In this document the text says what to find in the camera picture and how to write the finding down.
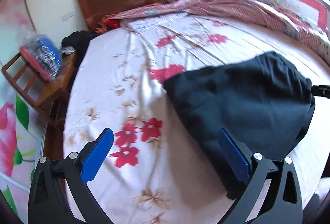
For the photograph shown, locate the dark navy pants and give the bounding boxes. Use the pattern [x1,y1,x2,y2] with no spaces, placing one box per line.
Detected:
[163,52,316,200]

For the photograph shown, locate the pink patterned quilt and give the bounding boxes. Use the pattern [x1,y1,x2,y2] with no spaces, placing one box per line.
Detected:
[107,0,329,64]

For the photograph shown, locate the white floral bed sheet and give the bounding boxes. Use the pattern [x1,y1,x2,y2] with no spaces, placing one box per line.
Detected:
[63,14,329,223]

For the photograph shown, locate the floral wardrobe door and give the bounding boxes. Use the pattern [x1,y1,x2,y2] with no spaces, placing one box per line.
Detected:
[1,0,44,223]

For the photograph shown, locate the wooden chair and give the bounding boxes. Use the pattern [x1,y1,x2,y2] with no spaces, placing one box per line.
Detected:
[1,53,73,128]

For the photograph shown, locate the wooden nightstand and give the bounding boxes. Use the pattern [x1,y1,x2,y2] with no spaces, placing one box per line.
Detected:
[59,52,77,85]

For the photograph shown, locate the plastic bag with clothes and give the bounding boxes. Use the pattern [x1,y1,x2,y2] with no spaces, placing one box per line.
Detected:
[17,26,63,81]

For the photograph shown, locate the black clothes pile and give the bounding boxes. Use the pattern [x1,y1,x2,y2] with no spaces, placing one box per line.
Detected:
[60,31,98,68]

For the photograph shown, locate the red tasselled cloth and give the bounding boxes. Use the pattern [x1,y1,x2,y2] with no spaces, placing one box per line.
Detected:
[95,14,121,34]

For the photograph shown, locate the white wall socket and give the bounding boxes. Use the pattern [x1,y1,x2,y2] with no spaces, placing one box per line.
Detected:
[61,12,74,22]

